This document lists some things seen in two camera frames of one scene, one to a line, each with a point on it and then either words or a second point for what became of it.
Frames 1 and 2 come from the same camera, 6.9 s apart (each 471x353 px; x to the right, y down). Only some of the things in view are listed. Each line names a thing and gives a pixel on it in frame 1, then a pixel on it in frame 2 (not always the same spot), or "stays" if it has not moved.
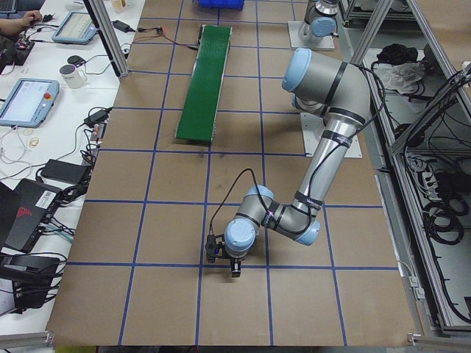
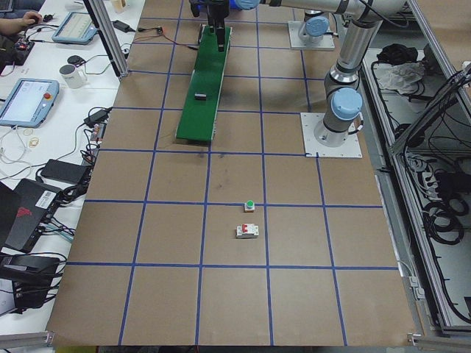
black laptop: (23, 211) stays
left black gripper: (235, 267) → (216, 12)
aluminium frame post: (98, 11) stays
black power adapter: (122, 26) stays
